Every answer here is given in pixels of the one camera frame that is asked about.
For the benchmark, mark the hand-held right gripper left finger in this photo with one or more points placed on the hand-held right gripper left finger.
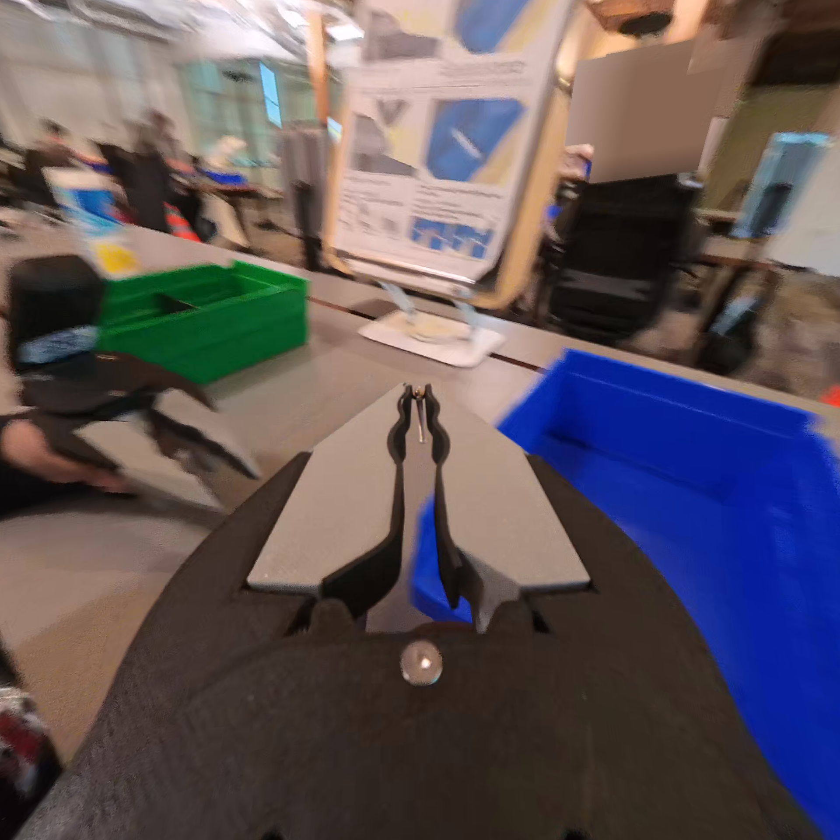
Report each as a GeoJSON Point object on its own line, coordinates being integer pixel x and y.
{"type": "Point", "coordinates": [328, 518]}

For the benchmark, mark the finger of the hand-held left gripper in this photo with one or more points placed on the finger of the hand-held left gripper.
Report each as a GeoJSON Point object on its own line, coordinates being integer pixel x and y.
{"type": "Point", "coordinates": [131, 446]}
{"type": "Point", "coordinates": [210, 433]}

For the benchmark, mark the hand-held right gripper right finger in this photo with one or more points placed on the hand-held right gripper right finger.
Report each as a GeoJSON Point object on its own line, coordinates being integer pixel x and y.
{"type": "Point", "coordinates": [505, 518]}

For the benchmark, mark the small metal screw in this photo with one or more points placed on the small metal screw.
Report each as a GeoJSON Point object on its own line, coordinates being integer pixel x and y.
{"type": "Point", "coordinates": [420, 420]}

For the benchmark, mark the blue plastic bin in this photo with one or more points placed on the blue plastic bin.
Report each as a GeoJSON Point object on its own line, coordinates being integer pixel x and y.
{"type": "Point", "coordinates": [689, 492]}

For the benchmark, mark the person's left forearm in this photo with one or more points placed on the person's left forearm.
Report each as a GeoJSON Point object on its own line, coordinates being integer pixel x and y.
{"type": "Point", "coordinates": [39, 499]}

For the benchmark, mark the grey desk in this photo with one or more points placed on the grey desk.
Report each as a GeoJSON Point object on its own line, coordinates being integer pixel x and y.
{"type": "Point", "coordinates": [315, 367]}

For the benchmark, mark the person's left hand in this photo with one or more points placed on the person's left hand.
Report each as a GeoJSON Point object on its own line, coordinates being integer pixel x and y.
{"type": "Point", "coordinates": [33, 449]}

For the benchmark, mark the wipes canister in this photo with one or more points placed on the wipes canister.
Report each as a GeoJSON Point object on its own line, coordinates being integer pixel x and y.
{"type": "Point", "coordinates": [85, 197]}

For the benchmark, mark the green plastic bin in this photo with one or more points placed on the green plastic bin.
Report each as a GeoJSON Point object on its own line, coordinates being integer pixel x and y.
{"type": "Point", "coordinates": [216, 328]}

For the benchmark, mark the black mesh office chair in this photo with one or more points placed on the black mesh office chair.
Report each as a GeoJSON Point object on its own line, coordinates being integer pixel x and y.
{"type": "Point", "coordinates": [623, 262]}

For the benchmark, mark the white instruction sheet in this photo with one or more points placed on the white instruction sheet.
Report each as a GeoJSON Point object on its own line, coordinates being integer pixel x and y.
{"type": "Point", "coordinates": [394, 197]}

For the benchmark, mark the light blue panel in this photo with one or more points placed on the light blue panel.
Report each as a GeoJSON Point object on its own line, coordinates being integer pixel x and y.
{"type": "Point", "coordinates": [781, 184]}

